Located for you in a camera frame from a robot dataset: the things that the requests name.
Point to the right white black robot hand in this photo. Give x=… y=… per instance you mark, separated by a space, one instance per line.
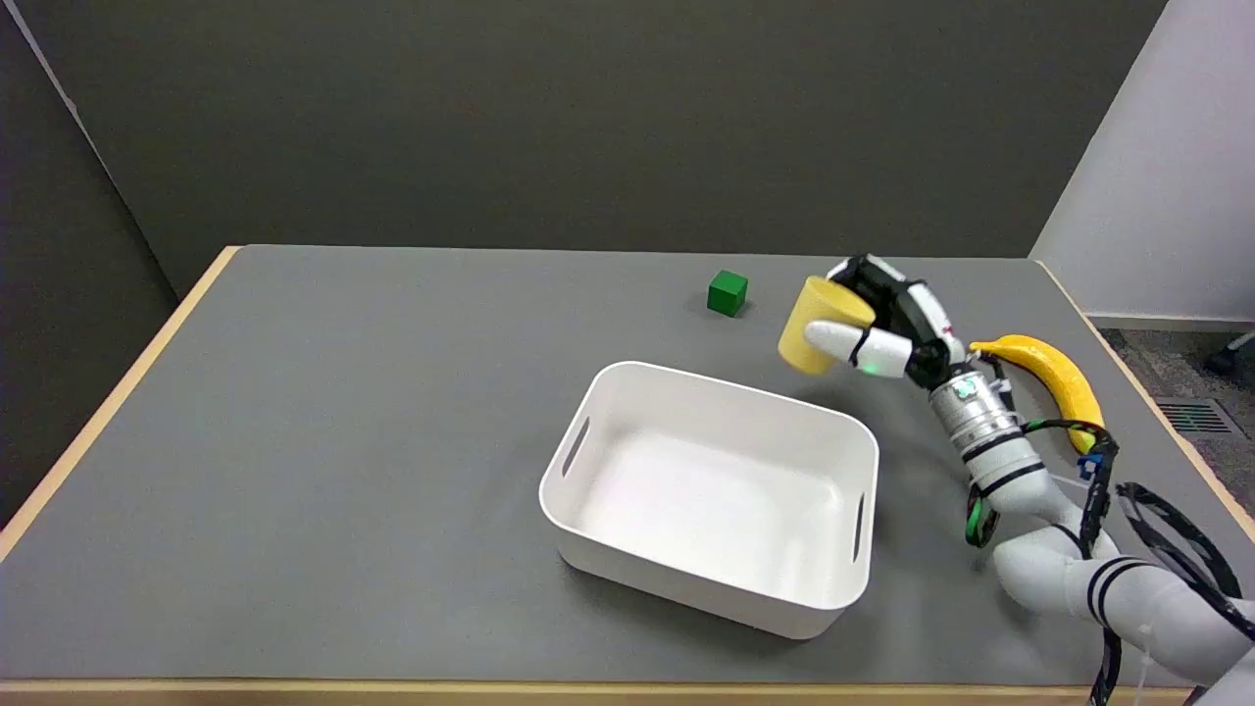
x=897 y=345

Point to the yellow cup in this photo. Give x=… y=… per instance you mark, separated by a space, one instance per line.
x=816 y=324

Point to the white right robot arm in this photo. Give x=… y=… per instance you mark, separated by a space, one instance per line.
x=1039 y=520

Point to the white plastic box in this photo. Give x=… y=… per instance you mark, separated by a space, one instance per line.
x=714 y=498

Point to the yellow banana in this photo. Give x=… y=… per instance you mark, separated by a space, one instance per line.
x=1057 y=378

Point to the green cube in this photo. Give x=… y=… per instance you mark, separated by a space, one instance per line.
x=727 y=292

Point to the floor vent grille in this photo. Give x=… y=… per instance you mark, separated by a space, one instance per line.
x=1194 y=418

